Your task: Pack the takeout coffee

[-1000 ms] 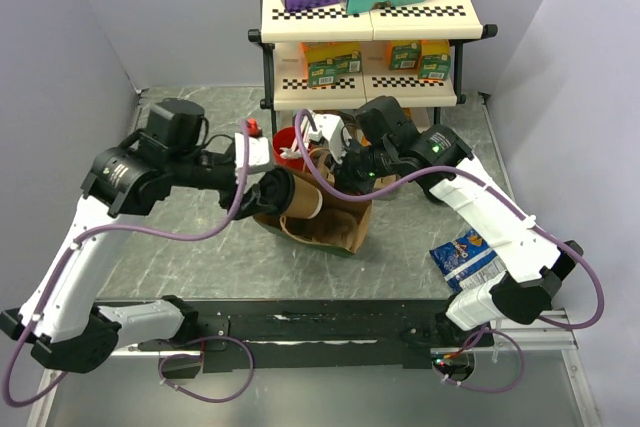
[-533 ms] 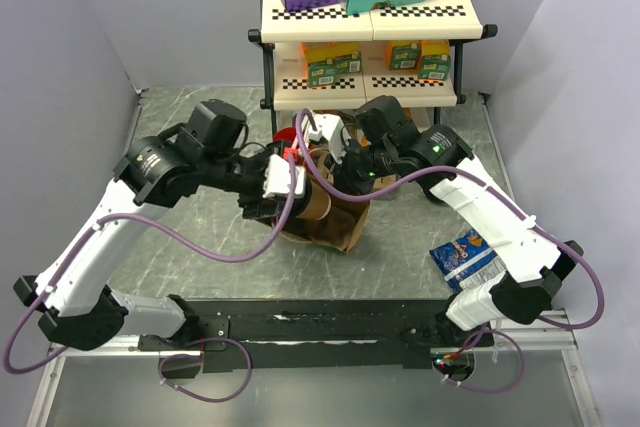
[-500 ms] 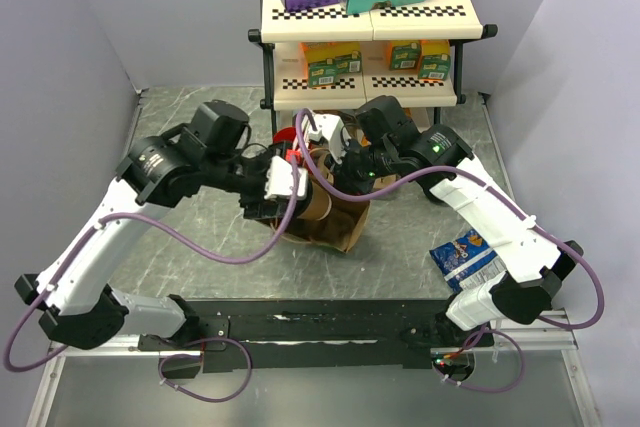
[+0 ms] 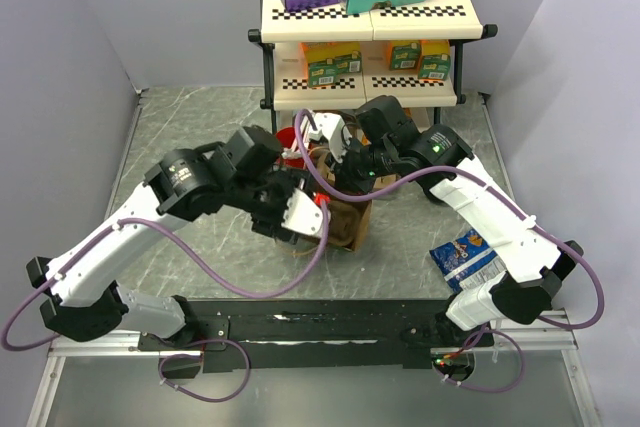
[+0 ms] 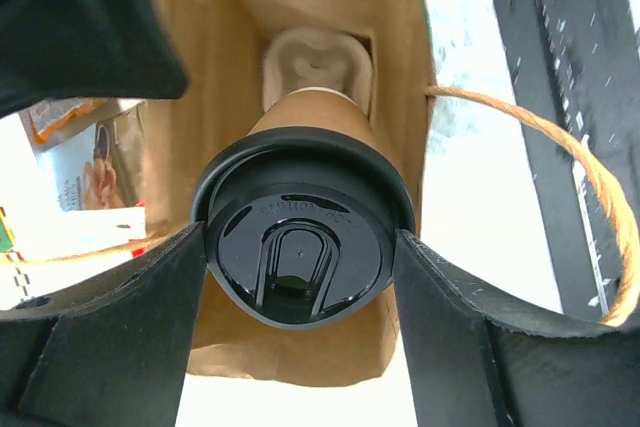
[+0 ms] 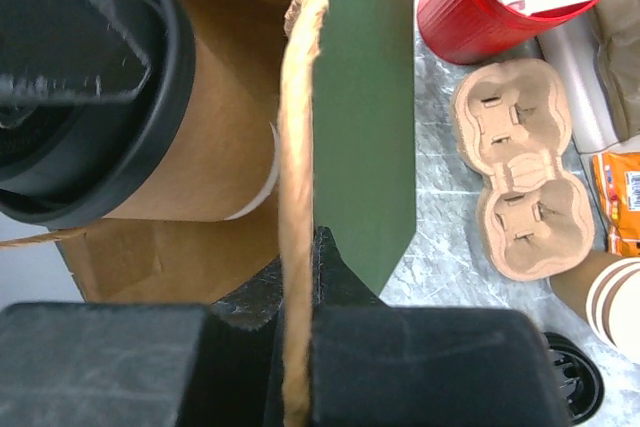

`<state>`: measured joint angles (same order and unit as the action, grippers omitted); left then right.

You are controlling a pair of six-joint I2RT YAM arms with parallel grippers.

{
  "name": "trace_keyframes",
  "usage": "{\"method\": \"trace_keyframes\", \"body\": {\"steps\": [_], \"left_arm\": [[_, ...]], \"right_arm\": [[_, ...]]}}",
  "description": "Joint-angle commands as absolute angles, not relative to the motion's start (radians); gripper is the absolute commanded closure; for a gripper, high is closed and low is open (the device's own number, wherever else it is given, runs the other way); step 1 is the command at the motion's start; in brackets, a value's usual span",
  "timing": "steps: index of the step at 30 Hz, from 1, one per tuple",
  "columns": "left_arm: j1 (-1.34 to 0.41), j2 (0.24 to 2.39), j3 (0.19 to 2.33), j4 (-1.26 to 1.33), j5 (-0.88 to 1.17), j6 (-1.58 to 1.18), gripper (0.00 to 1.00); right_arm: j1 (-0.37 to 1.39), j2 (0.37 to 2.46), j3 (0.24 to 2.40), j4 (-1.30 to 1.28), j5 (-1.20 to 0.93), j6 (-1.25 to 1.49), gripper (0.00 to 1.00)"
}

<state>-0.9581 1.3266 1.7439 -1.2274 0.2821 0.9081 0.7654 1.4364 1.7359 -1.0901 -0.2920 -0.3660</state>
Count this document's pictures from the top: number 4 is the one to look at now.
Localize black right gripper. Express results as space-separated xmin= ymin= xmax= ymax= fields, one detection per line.
xmin=325 ymin=133 xmax=396 ymax=198

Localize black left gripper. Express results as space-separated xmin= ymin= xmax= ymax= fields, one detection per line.
xmin=228 ymin=168 xmax=317 ymax=244

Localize green paper bag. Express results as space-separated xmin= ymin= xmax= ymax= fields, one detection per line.
xmin=309 ymin=145 xmax=372 ymax=252

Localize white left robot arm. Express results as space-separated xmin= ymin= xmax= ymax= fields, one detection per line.
xmin=27 ymin=126 xmax=324 ymax=349

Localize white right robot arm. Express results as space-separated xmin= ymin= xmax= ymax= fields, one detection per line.
xmin=335 ymin=95 xmax=575 ymax=346

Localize spare brown cup carriers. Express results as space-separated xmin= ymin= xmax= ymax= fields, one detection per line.
xmin=372 ymin=174 xmax=400 ymax=200

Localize white wrapped straws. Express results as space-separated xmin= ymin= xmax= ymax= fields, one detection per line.
xmin=282 ymin=146 xmax=301 ymax=160

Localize red plastic cup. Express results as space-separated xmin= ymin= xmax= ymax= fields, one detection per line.
xmin=276 ymin=126 xmax=305 ymax=169

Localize green yellow box left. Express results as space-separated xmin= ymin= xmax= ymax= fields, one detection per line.
xmin=301 ymin=41 xmax=362 ymax=88

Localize green yellow box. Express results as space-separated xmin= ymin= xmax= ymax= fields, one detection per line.
xmin=301 ymin=41 xmax=362 ymax=88
xmin=386 ymin=40 xmax=452 ymax=81

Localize cream black shelf rack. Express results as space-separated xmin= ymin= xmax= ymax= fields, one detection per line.
xmin=248 ymin=0 xmax=498 ymax=131

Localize green yellow box right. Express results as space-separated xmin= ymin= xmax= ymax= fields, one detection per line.
xmin=386 ymin=40 xmax=452 ymax=81

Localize blue chips bag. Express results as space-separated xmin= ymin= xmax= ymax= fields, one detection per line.
xmin=429 ymin=229 xmax=506 ymax=293

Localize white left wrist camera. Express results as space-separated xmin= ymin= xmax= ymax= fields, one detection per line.
xmin=281 ymin=188 xmax=330 ymax=239

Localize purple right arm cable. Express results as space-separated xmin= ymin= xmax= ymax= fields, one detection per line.
xmin=293 ymin=108 xmax=606 ymax=331

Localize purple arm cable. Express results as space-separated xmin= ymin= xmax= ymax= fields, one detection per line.
xmin=293 ymin=108 xmax=606 ymax=331
xmin=0 ymin=201 xmax=332 ymax=351

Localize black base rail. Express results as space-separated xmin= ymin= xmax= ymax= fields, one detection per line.
xmin=138 ymin=299 xmax=469 ymax=373

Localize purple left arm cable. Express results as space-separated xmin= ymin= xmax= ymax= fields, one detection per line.
xmin=0 ymin=201 xmax=332 ymax=351

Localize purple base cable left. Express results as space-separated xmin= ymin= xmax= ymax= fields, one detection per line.
xmin=157 ymin=338 xmax=251 ymax=403

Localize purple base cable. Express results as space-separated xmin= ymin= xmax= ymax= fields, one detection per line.
xmin=439 ymin=329 xmax=525 ymax=394
xmin=157 ymin=338 xmax=251 ymax=403

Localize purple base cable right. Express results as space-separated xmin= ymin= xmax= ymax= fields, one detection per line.
xmin=439 ymin=329 xmax=525 ymax=394

